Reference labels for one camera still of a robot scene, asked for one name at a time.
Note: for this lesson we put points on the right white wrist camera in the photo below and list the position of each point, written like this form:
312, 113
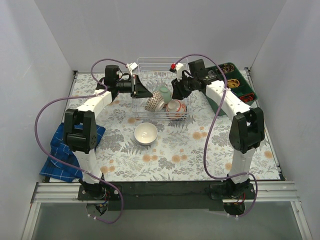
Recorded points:
178, 69

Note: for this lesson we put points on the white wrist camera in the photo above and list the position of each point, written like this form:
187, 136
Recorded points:
131, 67
178, 69

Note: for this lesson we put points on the green divided organizer tray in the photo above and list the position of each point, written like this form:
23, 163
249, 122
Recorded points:
236, 81

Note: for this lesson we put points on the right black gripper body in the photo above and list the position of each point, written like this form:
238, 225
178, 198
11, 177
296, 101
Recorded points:
182, 85

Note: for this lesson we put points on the floral table mat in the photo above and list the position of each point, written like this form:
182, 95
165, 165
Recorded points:
191, 149

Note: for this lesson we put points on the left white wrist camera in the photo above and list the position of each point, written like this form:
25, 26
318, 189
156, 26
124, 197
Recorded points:
131, 67

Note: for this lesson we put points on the aluminium frame rail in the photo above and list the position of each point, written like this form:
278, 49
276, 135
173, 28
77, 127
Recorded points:
57, 214

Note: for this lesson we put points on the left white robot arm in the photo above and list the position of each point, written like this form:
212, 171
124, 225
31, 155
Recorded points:
80, 129

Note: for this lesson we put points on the orange floral bowl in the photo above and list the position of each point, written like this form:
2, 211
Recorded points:
175, 109

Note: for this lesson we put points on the celadon green bowl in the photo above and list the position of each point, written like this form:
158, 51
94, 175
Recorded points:
165, 92

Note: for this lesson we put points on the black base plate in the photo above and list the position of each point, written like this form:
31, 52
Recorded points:
163, 195

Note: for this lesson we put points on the white bowl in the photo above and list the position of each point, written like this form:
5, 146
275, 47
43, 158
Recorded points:
146, 133

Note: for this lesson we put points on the white wire dish rack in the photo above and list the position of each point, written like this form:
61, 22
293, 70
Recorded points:
153, 73

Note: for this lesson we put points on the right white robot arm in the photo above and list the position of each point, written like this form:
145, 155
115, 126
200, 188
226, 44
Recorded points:
247, 124

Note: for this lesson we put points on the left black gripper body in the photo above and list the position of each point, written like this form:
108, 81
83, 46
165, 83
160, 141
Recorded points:
135, 85

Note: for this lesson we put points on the brown patterned small bowl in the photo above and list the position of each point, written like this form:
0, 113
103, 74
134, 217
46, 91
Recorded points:
155, 103

